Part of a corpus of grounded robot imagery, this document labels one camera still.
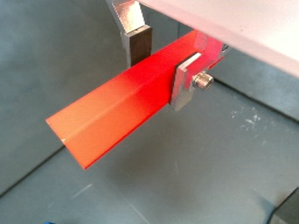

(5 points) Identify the red hexagon bar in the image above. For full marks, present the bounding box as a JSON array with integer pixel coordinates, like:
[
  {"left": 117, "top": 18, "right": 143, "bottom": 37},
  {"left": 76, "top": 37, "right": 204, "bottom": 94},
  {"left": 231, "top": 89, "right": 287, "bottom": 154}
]
[{"left": 47, "top": 31, "right": 223, "bottom": 169}]

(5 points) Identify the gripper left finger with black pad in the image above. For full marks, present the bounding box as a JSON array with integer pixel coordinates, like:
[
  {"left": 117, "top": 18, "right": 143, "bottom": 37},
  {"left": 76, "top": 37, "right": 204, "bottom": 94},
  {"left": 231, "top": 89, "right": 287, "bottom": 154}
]
[{"left": 105, "top": 0, "right": 153, "bottom": 67}]

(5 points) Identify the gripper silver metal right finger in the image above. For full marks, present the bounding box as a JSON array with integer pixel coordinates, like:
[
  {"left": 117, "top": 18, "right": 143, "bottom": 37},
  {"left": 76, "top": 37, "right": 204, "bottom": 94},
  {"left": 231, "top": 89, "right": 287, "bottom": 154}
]
[{"left": 169, "top": 30, "right": 231, "bottom": 112}]

